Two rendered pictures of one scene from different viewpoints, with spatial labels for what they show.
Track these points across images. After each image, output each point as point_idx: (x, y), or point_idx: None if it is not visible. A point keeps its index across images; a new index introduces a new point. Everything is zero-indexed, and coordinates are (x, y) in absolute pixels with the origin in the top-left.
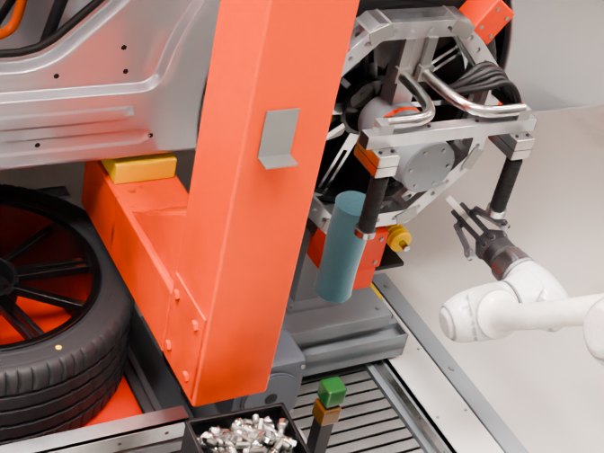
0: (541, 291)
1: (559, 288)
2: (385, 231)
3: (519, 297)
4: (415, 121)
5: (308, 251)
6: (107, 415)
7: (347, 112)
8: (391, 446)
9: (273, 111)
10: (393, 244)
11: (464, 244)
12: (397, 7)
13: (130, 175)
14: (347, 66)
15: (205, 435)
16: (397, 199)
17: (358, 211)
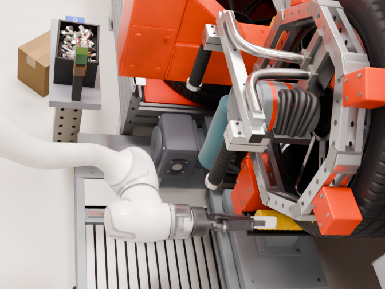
0: (129, 199)
1: (129, 213)
2: (254, 187)
3: (130, 186)
4: (228, 29)
5: None
6: (167, 89)
7: (327, 113)
8: (146, 278)
9: None
10: (255, 213)
11: (220, 213)
12: (358, 30)
13: None
14: (296, 15)
15: (87, 29)
16: (278, 191)
17: (222, 99)
